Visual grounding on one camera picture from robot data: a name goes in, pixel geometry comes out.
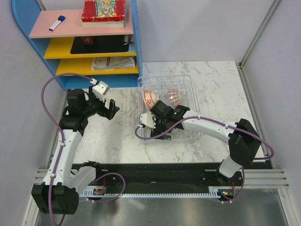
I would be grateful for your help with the dark red box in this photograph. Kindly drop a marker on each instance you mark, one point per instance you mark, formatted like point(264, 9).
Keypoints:
point(87, 40)

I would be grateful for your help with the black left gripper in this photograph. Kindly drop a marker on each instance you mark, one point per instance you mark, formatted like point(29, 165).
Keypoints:
point(108, 113)

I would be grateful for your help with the blue white marker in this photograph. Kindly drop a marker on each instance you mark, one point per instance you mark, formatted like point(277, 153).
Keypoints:
point(60, 19)

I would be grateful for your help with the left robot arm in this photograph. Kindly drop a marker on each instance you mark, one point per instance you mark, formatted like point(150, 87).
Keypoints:
point(59, 190)

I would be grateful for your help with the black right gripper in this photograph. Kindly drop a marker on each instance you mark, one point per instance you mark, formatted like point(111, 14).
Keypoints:
point(156, 131)

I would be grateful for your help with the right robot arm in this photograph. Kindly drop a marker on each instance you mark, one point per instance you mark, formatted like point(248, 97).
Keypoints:
point(241, 137)

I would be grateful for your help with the blue triangle pattern bowl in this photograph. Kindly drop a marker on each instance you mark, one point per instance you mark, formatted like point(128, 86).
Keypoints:
point(174, 98)

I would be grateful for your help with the blue shelf unit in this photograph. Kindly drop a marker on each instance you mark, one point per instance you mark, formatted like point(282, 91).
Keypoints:
point(63, 52)

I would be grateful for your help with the red patterned book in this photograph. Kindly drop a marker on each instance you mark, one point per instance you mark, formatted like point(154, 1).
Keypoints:
point(104, 14)

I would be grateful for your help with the folded newspaper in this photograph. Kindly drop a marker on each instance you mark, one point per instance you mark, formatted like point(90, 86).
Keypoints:
point(110, 63)

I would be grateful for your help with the orange floral bowl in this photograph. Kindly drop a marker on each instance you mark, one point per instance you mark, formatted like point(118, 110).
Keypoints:
point(150, 98)

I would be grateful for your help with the white wire dish rack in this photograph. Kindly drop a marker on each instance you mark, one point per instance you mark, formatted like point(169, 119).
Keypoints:
point(163, 86)

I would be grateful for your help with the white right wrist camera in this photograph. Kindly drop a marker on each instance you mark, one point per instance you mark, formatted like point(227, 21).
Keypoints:
point(146, 119)

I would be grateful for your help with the white slotted cable duct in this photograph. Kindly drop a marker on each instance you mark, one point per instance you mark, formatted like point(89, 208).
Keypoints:
point(91, 192)

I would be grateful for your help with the aluminium frame post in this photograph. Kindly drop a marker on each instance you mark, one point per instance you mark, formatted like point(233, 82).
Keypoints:
point(268, 16)

